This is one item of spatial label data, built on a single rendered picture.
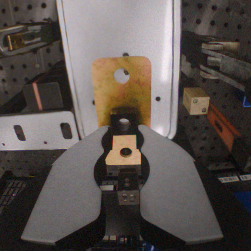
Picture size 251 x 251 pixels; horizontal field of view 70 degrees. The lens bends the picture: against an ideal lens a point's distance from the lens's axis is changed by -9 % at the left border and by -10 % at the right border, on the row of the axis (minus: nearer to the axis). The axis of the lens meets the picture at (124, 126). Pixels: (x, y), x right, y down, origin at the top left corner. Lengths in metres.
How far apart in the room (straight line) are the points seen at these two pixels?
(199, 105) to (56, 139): 0.32
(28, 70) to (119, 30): 0.48
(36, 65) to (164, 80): 0.50
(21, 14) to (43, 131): 0.44
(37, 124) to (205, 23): 0.59
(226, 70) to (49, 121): 0.36
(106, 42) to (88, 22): 0.05
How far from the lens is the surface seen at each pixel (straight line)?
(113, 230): 0.67
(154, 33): 0.38
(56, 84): 0.44
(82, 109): 0.42
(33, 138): 0.50
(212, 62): 0.34
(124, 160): 0.16
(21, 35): 0.33
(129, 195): 0.46
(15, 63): 0.80
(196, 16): 0.71
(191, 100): 0.35
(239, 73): 0.29
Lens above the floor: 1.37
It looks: 60 degrees down
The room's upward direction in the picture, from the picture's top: 178 degrees counter-clockwise
